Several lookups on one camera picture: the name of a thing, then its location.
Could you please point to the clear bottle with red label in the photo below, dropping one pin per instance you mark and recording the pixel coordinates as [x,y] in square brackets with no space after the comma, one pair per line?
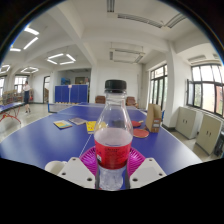
[113,146]

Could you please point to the black framed glass door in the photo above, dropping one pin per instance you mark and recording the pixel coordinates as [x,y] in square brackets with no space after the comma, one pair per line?
[159,88]

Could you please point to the blue folded partition boards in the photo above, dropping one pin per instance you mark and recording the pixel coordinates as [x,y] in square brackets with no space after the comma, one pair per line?
[71,93]

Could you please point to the black floor appliance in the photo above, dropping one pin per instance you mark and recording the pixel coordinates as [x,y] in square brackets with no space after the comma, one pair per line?
[220,144]

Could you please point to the beige cabinet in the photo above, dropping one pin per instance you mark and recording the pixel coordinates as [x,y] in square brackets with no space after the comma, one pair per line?
[208,134]
[186,122]

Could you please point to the red table tennis paddle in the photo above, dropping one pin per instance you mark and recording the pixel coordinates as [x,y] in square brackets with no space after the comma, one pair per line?
[141,133]
[136,123]

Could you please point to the ceiling lights group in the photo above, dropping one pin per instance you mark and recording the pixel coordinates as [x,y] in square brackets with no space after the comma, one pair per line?
[31,31]

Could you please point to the grey brown thin book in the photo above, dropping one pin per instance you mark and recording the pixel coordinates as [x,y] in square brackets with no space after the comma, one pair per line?
[77,121]

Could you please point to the table tennis net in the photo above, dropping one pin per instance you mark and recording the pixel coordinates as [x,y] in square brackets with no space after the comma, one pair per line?
[56,107]

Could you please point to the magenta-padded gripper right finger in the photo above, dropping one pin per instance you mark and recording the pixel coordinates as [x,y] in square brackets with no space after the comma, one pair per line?
[143,171]

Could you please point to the brown cardboard box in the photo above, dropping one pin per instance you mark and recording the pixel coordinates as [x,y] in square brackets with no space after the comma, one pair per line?
[154,117]

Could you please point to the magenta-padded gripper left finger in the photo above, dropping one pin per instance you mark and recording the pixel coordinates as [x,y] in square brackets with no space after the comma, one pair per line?
[80,171]

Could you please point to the ceiling air conditioner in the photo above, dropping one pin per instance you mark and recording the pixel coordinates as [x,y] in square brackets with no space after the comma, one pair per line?
[127,56]

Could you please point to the black framed window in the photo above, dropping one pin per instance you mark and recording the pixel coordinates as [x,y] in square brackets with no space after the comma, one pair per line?
[208,91]

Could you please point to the wooden chairs group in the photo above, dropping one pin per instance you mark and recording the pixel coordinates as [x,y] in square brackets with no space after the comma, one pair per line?
[10,96]

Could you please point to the yellow book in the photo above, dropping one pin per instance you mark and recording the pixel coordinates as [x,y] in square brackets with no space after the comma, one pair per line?
[90,126]

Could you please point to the brown armchair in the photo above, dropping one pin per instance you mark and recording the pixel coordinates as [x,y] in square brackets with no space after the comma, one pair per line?
[100,99]
[131,101]

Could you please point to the multicoloured thin book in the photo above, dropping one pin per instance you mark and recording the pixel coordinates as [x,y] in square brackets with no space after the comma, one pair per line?
[62,124]

